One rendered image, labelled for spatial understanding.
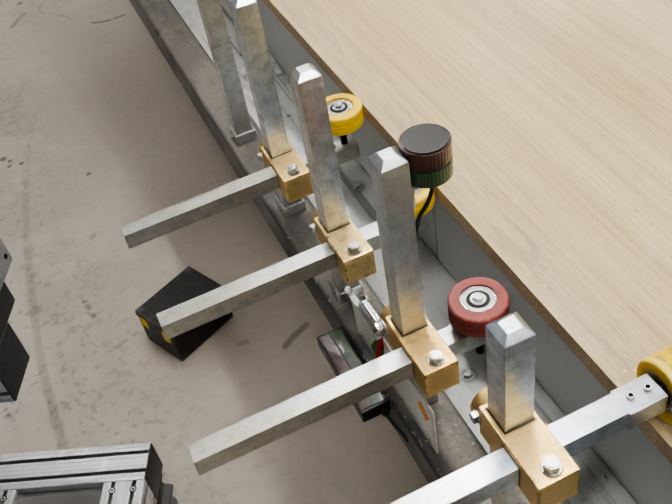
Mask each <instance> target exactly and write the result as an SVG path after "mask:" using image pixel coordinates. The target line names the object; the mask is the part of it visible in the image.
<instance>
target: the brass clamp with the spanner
mask: <svg viewBox="0 0 672 504"><path fill-rule="evenodd" d="M380 319H382V320H383V321H384V323H385V325H386V327H387V330H388V335H387V337H388V341H389V343H390V344H391V346H392V347H393V349H394V350H396V349H398V348H401V347H402V348H403V350H404V351H405V353H406V354H407V356H408V357H409V358H410V360H411V361H412V366H413V373H414V376H412V377H413V378H414V380H415V381H416V383H417V384H418V385H419V387H420V388H421V390H422V391H423V393H424V394H425V396H426V397H427V398H429V397H431V396H434V395H436V394H438V393H440V392H442V391H444V390H446V389H448V388H450V387H452V386H455V385H457V384H459V383H460V378H459V364H458V359H457V358H456V356H455V355H454V354H453V352H452V351H451V350H450V348H449V347H448V346H447V344H446V343H445V342H444V340H443V339H442V338H441V336H440V335H439V333H438V332H437V331H436V329H435V328H434V327H433V325H432V324H431V323H430V321H429V320H428V319H427V317H426V316H425V319H426V326H423V327H421V328H419V329H417V330H415V331H412V332H410V333H408V334H406V335H402V333H401V332H400V330H399V329H398V327H397V326H396V325H395V323H394V322H393V320H392V318H391V311H390V305H387V306H386V307H385V308H384V310H383V311H382V313H381V315H380ZM433 350H439V351H440V352H442V355H443V357H444V363H443V364H442V365H440V366H432V365H430V364H429V363H428V357H429V354H430V351H433Z"/></svg>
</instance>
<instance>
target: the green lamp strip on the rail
mask: <svg viewBox="0 0 672 504"><path fill-rule="evenodd" d="M330 334H331V336H332V337H333V339H334V341H335V342H336V344H337V346H338V347H339V349H340V350H341V352H342V354H343V355H344V357H345V359H346V360H347V362H348V364H349V365H350V367H351V368H352V370H353V369H355V368H357V367H359V366H361V365H363V364H362V363H361V361H360V360H359V358H358V356H357V355H356V353H355V352H354V350H353V348H352V347H351V345H350V344H349V342H348V341H347V339H346V337H345V336H344V334H343V333H342V331H340V329H338V330H335V331H333V332H331V333H330ZM369 398H370V399H371V401H372V403H373V404H377V403H379V402H381V401H383V400H384V398H382V395H381V393H380V392H378V393H376V394H374V395H371V396H369Z"/></svg>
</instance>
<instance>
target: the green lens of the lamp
mask: <svg viewBox="0 0 672 504"><path fill-rule="evenodd" d="M453 172H454V169H453V155H452V158H451V160H450V161H449V162H448V164H447V165H445V166H444V167H443V168H441V169H439V170H436V171H433V172H426V173H422V172H415V171H412V170H410V178H411V186H413V187H417V188H425V189H426V188H434V187H438V186H441V185H443V184H444V183H446V182H447V181H448V180H449V179H450V178H451V177H452V175H453Z"/></svg>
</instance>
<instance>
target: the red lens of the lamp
mask: <svg viewBox="0 0 672 504"><path fill-rule="evenodd" d="M432 125H437V126H440V127H442V128H443V129H445V130H446V132H447V133H448V135H449V141H448V143H447V145H446V146H445V147H444V148H443V149H441V150H440V151H437V152H435V153H432V154H425V155H419V154H413V153H410V152H408V151H407V150H405V149H404V148H403V147H402V145H401V138H402V136H403V134H404V133H405V132H406V131H407V130H408V129H410V128H412V127H414V126H417V125H414V126H412V127H410V128H408V129H406V130H405V131H404V132H403V133H402V134H401V135H400V137H399V140H398V144H399V152H400V153H401V154H402V155H403V156H404V157H405V158H406V159H407V161H408V162H409V169H411V170H414V171H420V172H427V171H433V170H437V169H439V168H442V167H443V166H445V165H446V164H447V163H448V162H449V161H450V160H451V158H452V155H453V153H452V136H451V133H450V132H449V131H448V130H447V129H446V128H445V127H443V126H441V125H438V124H432Z"/></svg>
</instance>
